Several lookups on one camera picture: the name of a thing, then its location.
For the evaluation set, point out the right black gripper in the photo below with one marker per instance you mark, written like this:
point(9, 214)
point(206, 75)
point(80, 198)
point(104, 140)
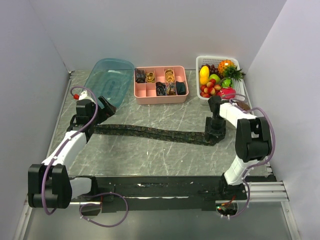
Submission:
point(208, 129)

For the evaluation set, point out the pink compartment organizer box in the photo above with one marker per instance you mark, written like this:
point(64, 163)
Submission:
point(145, 93)

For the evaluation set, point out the orange pineapple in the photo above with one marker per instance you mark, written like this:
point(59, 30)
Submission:
point(230, 70)

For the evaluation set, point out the green leafy vegetable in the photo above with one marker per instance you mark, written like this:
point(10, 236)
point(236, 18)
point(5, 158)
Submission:
point(227, 83)

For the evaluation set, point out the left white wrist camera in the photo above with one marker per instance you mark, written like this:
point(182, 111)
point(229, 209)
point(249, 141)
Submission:
point(84, 95)

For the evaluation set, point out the teal transparent plastic bin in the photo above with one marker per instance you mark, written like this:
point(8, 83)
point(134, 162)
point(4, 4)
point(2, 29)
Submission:
point(111, 79)

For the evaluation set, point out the orange blue rolled tie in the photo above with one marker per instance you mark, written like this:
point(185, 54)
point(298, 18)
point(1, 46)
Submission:
point(171, 89)

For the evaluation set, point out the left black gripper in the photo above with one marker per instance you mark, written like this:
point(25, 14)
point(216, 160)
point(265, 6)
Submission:
point(108, 111)

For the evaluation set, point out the brown lidded white jar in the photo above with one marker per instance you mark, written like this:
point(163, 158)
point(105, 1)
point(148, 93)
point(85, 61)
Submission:
point(243, 106)

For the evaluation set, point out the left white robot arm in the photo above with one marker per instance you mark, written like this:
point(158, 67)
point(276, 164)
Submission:
point(49, 184)

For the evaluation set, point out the gold rolled tie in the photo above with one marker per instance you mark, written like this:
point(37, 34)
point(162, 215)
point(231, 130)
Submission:
point(150, 77)

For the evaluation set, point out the yellow mango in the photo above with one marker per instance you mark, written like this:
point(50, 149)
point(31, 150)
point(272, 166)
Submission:
point(204, 74)

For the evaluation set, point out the dark purple rolled tie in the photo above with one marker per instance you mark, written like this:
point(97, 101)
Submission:
point(160, 89)

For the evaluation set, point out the green apple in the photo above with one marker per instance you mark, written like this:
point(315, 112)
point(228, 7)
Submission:
point(215, 77)

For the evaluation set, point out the yellow patterned rolled tie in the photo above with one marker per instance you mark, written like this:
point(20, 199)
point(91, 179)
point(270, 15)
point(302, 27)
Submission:
point(169, 75)

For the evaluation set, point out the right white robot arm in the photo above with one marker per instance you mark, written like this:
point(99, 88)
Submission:
point(253, 140)

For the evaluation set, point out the pink dragon fruit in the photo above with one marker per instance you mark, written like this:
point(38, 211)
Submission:
point(226, 93)

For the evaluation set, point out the dark purple grapes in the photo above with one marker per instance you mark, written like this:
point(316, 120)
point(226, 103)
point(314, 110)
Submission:
point(212, 69)

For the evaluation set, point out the black rolled tie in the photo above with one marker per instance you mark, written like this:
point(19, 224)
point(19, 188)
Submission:
point(180, 88)

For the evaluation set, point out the aluminium frame rail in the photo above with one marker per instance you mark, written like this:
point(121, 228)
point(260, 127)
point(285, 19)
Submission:
point(267, 192)

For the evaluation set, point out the red cherry bunch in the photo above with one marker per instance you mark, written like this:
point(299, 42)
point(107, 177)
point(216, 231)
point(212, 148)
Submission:
point(211, 88)

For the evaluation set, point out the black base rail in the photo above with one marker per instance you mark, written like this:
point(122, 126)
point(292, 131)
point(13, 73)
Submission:
point(154, 193)

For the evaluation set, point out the dark patterned necktie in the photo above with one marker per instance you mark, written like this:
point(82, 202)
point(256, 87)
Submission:
point(188, 137)

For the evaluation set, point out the dark brown rolled tie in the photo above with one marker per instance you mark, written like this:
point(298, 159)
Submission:
point(140, 76)

